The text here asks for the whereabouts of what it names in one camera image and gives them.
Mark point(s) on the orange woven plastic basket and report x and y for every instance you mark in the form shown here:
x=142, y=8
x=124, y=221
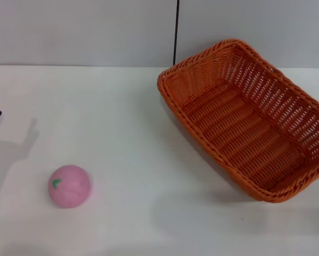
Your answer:
x=237, y=133

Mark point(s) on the pink toy peach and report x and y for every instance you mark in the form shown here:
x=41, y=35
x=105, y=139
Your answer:
x=70, y=189

